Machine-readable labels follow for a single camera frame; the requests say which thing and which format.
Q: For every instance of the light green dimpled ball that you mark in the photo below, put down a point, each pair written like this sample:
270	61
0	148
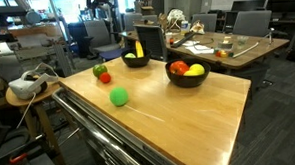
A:
130	55

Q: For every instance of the yellow banana toy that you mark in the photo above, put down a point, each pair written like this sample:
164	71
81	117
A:
139	50

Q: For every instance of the red apple toy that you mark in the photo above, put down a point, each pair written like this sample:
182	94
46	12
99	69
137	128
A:
177	67

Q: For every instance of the yellow ball toy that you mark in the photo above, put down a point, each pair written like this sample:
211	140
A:
188	73
197	69

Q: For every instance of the small red fruit toy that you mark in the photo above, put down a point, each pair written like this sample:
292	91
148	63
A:
105	77

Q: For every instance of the white cabinet with wooden top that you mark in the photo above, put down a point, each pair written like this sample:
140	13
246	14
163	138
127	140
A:
189	124

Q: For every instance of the grey office chair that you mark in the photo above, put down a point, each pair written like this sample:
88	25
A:
94	39
251	23
133	21
205	21

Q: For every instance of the blue seat chair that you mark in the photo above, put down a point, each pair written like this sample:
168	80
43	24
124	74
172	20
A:
113	54

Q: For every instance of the dark mesh office chair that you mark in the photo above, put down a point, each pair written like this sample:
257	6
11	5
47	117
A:
150	39

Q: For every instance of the grey round lamp head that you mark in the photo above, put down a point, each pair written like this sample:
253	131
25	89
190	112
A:
33	17

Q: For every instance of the green pear toy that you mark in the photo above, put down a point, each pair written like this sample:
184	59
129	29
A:
100	70

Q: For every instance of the light wooden desk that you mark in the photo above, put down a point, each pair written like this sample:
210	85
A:
35	30

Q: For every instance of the black bowl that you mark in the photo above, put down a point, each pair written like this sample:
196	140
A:
187	81
136	62

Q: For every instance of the white net bag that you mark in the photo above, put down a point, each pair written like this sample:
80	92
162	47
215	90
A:
176	16

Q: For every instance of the clear plastic bottle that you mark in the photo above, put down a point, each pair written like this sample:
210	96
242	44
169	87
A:
184	27

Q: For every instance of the black remote control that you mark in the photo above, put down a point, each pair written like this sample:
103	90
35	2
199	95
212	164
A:
182	40

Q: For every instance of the smooth green ball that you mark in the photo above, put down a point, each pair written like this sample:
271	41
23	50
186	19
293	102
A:
118	96

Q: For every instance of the white and tan plush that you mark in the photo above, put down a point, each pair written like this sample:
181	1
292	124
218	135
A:
197	27

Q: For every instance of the round wooden stool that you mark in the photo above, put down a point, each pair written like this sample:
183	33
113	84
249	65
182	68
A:
51	89

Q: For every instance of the white paper sheet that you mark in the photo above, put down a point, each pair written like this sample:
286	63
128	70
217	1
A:
199	50

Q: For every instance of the white VR headset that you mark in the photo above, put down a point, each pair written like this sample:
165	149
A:
24	88

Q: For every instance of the red toy block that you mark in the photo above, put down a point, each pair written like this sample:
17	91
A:
217	53

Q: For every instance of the clear plastic container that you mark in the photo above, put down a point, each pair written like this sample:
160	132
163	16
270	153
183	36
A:
226	45

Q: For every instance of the yellow toy block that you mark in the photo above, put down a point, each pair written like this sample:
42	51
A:
223	53

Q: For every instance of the green toy block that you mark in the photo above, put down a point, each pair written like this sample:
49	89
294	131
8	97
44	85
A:
231	54

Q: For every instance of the black computer monitor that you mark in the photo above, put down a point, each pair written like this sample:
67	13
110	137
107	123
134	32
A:
284	3
247	5

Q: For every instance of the clear plastic cup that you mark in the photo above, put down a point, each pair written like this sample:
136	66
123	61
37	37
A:
242	40

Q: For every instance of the white stick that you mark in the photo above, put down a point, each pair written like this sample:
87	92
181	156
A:
249	49

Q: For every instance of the wooden office table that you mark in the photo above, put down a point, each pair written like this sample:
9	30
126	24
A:
253	56

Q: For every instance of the silver metal frame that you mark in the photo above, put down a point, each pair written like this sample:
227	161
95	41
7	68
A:
36	52

